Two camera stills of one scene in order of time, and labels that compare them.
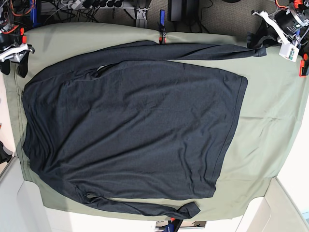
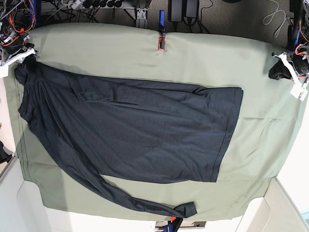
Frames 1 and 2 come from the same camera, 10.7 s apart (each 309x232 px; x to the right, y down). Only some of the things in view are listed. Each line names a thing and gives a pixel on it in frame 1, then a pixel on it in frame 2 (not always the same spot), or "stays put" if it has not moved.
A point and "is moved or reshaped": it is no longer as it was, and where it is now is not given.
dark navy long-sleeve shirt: (105, 128) is moved or reshaped
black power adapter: (176, 10) stays put
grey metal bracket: (141, 21) stays put
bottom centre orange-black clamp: (173, 224) stays put
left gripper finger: (252, 40) -> (278, 70)
